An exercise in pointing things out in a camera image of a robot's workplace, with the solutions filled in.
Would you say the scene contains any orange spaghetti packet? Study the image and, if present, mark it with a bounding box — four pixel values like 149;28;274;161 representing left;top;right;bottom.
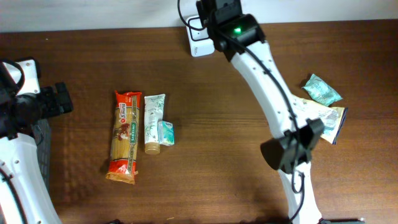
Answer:
106;92;142;184

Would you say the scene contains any white cosmetic tube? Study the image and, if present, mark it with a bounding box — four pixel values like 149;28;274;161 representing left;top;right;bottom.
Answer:
144;94;165;155

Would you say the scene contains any small teal white packet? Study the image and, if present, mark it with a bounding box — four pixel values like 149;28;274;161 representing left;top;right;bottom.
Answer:
158;121;175;146

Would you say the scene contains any teal crinkled snack packet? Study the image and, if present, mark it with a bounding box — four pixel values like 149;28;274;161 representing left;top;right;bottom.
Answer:
302;74;343;106

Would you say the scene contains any cream snack bag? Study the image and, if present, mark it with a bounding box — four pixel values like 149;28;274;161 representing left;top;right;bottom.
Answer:
292;95;348;145

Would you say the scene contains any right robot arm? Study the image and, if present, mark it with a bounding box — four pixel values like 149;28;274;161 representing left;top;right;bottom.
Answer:
196;0;324;223

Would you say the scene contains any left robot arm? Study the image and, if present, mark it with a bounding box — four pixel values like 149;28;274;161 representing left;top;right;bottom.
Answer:
1;57;73;223

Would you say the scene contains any white barcode scanner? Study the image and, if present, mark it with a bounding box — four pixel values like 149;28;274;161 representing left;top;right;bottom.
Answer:
186;27;215;57

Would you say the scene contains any grey plastic mesh basket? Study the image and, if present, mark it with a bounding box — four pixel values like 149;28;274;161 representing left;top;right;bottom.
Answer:
32;119;52;190

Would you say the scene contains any left black camera cable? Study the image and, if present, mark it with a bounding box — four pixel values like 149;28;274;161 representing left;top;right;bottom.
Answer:
0;58;29;224

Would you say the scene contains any black camera cable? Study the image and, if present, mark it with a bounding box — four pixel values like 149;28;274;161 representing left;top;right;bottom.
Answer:
177;0;307;222
0;58;29;224

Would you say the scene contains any right black camera cable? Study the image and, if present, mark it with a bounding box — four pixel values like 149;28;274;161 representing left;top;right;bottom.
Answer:
177;0;307;222

